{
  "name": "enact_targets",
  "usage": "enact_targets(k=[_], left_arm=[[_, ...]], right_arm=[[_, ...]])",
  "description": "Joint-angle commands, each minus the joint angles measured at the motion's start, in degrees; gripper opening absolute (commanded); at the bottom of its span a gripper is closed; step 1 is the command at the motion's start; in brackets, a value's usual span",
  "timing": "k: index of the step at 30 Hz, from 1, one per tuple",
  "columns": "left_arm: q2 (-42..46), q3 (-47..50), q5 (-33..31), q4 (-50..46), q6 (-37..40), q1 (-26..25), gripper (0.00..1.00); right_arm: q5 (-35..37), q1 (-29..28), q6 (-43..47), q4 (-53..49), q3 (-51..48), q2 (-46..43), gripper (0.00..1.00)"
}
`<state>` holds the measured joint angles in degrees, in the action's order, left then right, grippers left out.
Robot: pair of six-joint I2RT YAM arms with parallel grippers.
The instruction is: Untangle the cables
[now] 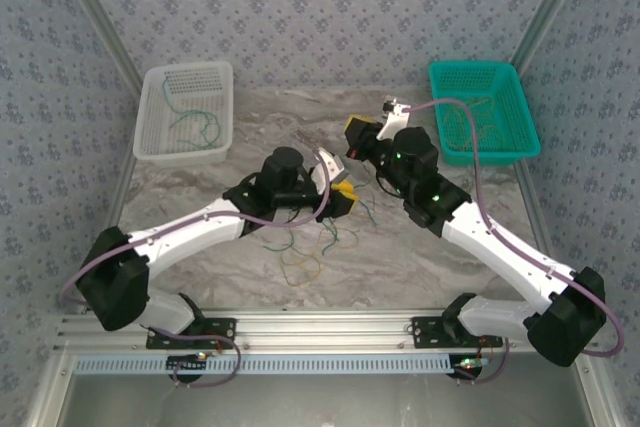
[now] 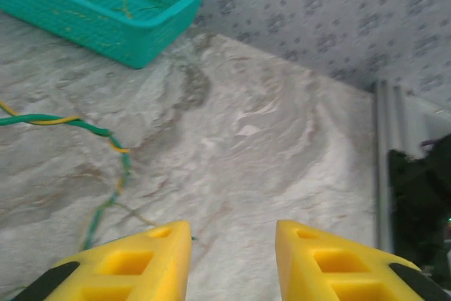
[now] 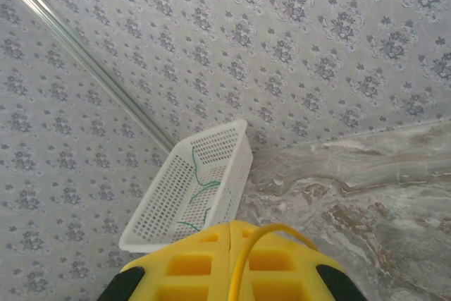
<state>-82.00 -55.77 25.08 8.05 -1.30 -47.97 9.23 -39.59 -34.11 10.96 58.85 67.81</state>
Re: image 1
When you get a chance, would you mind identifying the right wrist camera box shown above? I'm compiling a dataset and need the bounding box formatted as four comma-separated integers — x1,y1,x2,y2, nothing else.
377,96,412,141

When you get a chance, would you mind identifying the grey metal panel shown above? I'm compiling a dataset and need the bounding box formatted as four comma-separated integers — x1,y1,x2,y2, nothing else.
54,354,596,427

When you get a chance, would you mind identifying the teal plastic basket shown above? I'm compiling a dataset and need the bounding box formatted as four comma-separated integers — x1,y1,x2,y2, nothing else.
428,60,543,168

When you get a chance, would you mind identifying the white plastic basket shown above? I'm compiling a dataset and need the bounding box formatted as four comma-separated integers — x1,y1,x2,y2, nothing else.
133,60,235,165

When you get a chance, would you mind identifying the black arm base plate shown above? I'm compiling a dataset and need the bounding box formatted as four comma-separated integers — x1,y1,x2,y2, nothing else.
411,315,504,350
145,318,237,351

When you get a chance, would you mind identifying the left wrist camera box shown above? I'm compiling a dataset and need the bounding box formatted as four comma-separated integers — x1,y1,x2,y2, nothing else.
310,146,347,184

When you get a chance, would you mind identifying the aluminium frame post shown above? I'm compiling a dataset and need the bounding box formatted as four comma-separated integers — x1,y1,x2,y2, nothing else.
52,0,146,98
510,0,596,76

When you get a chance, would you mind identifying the aluminium rail beam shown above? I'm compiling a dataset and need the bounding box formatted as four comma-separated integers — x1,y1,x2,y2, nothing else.
54,310,599,352

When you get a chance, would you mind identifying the black controller board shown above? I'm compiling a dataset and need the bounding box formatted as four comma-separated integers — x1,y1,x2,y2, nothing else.
451,354,490,382
166,352,210,383

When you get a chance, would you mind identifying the white slotted cable duct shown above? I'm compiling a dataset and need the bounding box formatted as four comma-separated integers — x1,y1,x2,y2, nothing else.
73,352,464,376

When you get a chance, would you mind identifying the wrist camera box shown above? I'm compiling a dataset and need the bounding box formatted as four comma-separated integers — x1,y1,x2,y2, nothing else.
377,96,412,141
310,146,347,184

